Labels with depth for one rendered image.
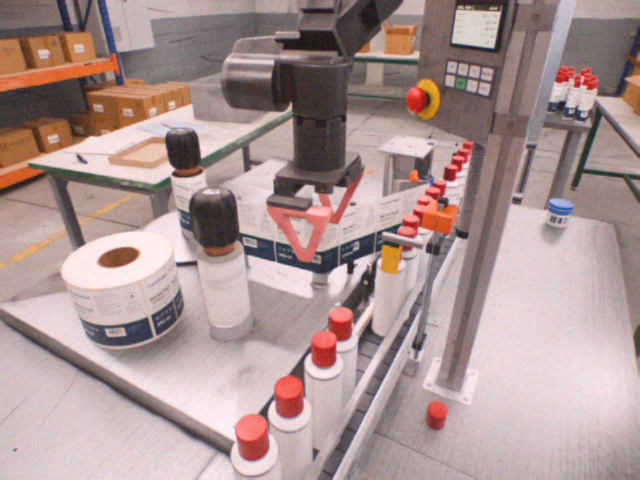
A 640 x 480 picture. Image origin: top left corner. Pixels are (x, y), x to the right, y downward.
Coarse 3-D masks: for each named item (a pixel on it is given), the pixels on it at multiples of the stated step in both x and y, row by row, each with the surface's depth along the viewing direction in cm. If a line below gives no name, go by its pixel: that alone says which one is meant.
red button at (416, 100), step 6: (414, 90) 60; (420, 90) 60; (408, 96) 61; (414, 96) 60; (420, 96) 59; (426, 96) 60; (408, 102) 61; (414, 102) 60; (420, 102) 60; (426, 102) 61; (408, 108) 62; (414, 108) 61; (420, 108) 60
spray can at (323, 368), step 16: (320, 336) 53; (320, 352) 51; (304, 368) 54; (320, 368) 53; (336, 368) 53; (320, 384) 53; (336, 384) 54; (320, 400) 55; (336, 400) 55; (320, 416) 56; (336, 416) 57; (320, 432) 58; (320, 448) 60
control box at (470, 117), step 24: (432, 0) 56; (576, 0) 49; (432, 24) 57; (504, 24) 47; (432, 48) 58; (456, 48) 54; (504, 48) 48; (552, 48) 50; (432, 72) 59; (552, 72) 52; (432, 96) 61; (456, 96) 56; (432, 120) 62; (456, 120) 58; (480, 120) 54; (480, 144) 56
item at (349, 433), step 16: (448, 240) 113; (416, 304) 90; (368, 336) 81; (400, 336) 81; (368, 352) 78; (384, 368) 74; (368, 400) 68; (352, 416) 66; (352, 432) 63; (336, 448) 61; (336, 464) 59
